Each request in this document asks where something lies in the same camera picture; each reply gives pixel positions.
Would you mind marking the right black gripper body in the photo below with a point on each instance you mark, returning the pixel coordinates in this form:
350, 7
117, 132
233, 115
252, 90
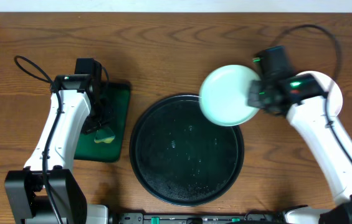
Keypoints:
257, 97

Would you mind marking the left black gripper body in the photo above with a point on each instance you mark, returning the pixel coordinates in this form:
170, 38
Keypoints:
94, 123

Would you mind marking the green scouring sponge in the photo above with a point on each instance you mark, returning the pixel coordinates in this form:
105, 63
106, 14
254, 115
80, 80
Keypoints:
104, 135

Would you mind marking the mint plate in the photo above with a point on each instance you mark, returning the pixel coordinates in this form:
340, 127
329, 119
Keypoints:
224, 93

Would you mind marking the white pink plate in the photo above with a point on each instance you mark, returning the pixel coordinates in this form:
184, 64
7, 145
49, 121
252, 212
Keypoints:
335, 98

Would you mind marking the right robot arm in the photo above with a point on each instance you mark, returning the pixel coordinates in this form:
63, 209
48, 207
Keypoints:
311, 102

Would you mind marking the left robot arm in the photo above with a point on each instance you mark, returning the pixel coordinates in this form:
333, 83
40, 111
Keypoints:
45, 190

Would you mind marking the black rectangular water tray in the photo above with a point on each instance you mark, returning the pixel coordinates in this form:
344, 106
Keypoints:
87, 149

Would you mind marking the round black serving tray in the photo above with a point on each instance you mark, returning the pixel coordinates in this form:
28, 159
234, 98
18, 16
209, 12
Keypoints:
182, 158

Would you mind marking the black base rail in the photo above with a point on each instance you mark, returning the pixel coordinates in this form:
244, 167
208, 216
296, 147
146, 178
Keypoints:
140, 218

